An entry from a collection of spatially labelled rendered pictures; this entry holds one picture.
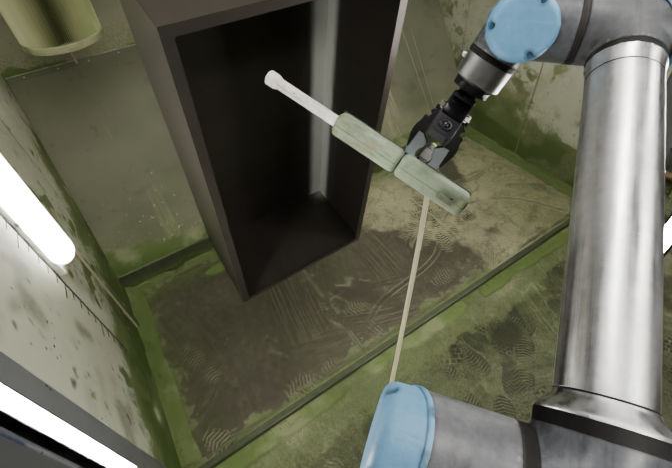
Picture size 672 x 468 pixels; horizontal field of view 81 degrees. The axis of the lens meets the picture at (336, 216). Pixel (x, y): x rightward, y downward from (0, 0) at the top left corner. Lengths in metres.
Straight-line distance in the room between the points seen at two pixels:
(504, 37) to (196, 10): 0.54
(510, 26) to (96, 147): 2.15
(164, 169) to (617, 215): 2.22
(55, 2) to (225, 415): 1.83
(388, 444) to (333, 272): 1.93
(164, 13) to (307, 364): 1.60
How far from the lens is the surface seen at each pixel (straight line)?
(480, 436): 0.41
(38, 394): 1.10
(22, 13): 2.09
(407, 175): 0.80
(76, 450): 1.10
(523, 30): 0.63
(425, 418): 0.41
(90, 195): 2.45
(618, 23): 0.66
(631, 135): 0.55
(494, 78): 0.77
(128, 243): 2.47
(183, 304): 2.38
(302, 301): 2.20
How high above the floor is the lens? 1.87
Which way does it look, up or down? 45 degrees down
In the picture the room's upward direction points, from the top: 5 degrees counter-clockwise
